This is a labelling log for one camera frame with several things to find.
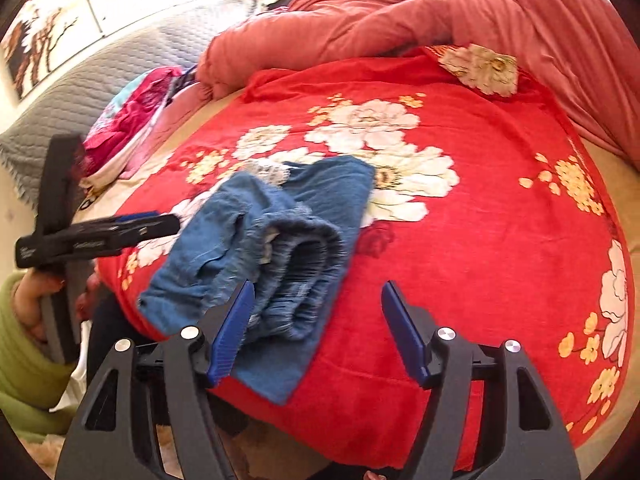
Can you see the blue denim pants lace trim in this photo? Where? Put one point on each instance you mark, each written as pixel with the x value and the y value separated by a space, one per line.
pixel 300 240

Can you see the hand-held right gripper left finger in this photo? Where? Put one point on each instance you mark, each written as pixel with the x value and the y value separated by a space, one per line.
pixel 232 330

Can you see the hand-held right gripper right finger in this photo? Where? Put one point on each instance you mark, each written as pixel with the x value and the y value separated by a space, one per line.
pixel 405 330

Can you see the red floral blanket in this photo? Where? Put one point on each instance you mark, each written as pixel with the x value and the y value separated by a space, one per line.
pixel 475 240

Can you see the person's left hand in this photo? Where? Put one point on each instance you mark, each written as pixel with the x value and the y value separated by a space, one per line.
pixel 30 310

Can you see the pile of colourful clothes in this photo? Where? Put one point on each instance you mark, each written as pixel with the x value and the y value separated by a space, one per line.
pixel 130 120

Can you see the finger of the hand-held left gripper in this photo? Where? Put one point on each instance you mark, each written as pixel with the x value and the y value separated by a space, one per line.
pixel 150 229
pixel 137 216

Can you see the person's left forearm green sleeve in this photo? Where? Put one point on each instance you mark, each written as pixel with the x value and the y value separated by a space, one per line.
pixel 25 385

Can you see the blossom wall painting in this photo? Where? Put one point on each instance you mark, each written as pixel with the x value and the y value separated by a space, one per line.
pixel 45 25

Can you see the pink quilt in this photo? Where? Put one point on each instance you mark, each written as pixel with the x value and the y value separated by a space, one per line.
pixel 400 15

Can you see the grey quilted headboard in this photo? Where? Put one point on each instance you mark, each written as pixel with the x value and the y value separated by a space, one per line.
pixel 100 85

